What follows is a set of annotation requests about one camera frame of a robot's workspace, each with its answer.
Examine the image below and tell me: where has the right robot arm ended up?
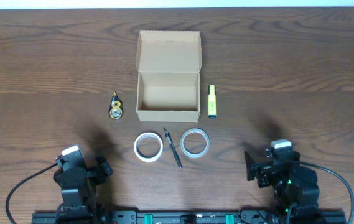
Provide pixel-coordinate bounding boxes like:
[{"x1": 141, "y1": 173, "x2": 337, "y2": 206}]
[{"x1": 245, "y1": 147, "x2": 320, "y2": 218}]

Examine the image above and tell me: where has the clear tape roll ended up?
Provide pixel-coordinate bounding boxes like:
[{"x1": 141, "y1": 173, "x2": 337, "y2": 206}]
[{"x1": 180, "y1": 128, "x2": 210, "y2": 159}]

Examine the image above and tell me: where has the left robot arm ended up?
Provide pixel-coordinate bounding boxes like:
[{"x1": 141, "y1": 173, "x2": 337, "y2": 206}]
[{"x1": 54, "y1": 150, "x2": 113, "y2": 220}]

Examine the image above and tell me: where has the cardboard box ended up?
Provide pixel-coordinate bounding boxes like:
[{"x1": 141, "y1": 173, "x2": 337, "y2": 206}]
[{"x1": 136, "y1": 30, "x2": 202, "y2": 123}]

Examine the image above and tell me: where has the black aluminium mounting rail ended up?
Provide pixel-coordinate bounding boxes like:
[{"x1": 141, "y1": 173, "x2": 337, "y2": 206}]
[{"x1": 30, "y1": 210, "x2": 347, "y2": 224}]

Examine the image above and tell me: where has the black pen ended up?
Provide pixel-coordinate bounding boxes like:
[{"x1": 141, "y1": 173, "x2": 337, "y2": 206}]
[{"x1": 163, "y1": 128, "x2": 183, "y2": 170}]

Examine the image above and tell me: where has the yellow highlighter marker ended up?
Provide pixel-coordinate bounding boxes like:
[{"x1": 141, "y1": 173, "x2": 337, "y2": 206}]
[{"x1": 208, "y1": 85, "x2": 217, "y2": 119}]

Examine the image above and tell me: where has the white tape roll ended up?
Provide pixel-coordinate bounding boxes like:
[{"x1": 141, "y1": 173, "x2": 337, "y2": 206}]
[{"x1": 133, "y1": 132, "x2": 164, "y2": 163}]

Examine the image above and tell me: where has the yellow black correction tape dispenser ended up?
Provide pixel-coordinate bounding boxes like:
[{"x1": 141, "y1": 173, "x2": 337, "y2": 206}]
[{"x1": 108, "y1": 91, "x2": 123, "y2": 120}]

